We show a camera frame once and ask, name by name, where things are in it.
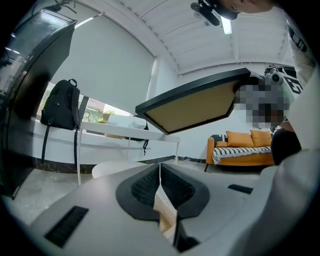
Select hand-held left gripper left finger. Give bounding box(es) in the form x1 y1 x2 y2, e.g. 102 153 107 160
29 162 181 256

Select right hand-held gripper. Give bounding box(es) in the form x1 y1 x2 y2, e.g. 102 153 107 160
233 66 304 128

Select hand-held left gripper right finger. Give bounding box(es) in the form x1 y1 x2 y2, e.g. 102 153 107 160
160 162 259 254

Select framed antler picture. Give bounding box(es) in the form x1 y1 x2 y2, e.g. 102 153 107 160
134 66 252 136

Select round two-tier side table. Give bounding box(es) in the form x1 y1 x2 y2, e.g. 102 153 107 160
75 120 181 187

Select orange sofa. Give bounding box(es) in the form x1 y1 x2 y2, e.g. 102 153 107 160
204 129 276 173

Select black white striped blanket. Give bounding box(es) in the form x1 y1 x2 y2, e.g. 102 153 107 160
212 146 274 165

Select orange sofa cushion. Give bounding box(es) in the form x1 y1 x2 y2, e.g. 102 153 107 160
250 129 273 148
225 130 255 149

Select black striped sofa cushion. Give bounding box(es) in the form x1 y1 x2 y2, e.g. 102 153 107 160
211 134 228 144

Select person's beige shirt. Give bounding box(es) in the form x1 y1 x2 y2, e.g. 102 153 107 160
284 6 318 88

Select long ceiling light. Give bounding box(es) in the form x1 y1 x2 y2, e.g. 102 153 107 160
220 15 232 35

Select person's black trousers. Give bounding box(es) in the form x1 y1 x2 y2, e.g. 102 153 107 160
270 128 303 166

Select small black bag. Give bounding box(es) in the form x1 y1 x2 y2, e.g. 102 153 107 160
124 122 151 156

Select person's head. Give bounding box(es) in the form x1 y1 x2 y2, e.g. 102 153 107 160
219 0 273 21

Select black glass door cabinet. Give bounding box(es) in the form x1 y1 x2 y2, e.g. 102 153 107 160
0 8 78 201

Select grey roller blind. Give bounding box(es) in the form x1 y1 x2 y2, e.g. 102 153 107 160
49 13 156 117

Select black chest strap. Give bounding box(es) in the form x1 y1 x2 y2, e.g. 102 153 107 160
287 24 309 53

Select black head-mounted camera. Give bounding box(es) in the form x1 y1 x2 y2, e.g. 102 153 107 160
190 0 222 27

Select black backpack with straps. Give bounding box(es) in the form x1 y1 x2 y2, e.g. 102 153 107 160
39 78 83 165

